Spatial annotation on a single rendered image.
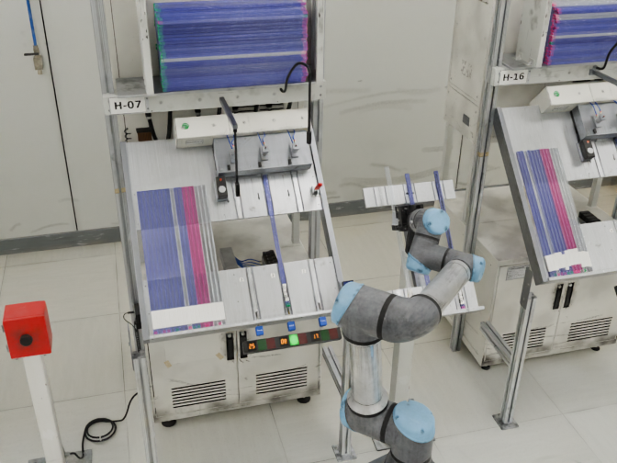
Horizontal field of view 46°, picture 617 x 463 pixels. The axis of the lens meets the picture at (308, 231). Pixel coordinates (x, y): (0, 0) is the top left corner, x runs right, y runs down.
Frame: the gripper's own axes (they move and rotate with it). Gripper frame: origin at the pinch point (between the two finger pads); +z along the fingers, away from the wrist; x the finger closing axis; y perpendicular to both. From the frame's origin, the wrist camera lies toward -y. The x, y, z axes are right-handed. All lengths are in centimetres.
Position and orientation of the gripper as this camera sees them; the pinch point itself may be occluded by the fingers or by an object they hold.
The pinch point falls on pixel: (398, 227)
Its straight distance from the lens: 244.6
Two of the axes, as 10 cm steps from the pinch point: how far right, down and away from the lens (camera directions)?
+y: -1.0, -9.9, -0.4
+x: -9.7, 1.1, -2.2
